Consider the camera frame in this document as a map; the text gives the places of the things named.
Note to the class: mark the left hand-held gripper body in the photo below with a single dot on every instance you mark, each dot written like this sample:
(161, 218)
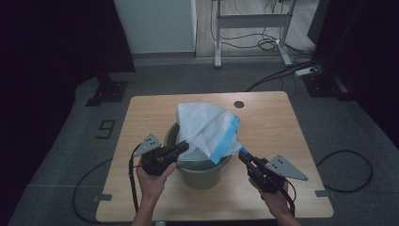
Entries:
(156, 161)

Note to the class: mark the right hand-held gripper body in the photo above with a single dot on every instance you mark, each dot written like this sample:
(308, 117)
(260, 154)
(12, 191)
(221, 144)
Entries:
(269, 182)

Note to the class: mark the green plastic trash bin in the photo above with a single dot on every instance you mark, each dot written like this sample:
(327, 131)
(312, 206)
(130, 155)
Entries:
(200, 177)

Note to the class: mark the person's right hand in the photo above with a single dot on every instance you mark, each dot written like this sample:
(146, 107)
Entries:
(277, 202)

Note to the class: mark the person's left hand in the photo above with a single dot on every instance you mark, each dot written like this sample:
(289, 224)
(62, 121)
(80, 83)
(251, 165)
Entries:
(152, 186)

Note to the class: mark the grey tape strip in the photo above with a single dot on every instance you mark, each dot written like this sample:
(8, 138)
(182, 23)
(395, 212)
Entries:
(102, 197)
(324, 193)

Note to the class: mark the black stand base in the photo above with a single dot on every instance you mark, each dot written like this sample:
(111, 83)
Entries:
(108, 92)
(326, 86)

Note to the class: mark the white power strip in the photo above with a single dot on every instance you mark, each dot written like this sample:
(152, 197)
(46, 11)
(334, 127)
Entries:
(306, 71)

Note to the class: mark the white cabinet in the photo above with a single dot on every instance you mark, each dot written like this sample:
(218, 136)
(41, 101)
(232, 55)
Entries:
(156, 25)

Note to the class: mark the dark curtain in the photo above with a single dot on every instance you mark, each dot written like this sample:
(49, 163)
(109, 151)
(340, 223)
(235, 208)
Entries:
(367, 47)
(47, 47)

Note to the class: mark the white metal desk frame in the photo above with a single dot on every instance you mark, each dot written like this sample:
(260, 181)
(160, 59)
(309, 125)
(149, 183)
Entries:
(251, 20)

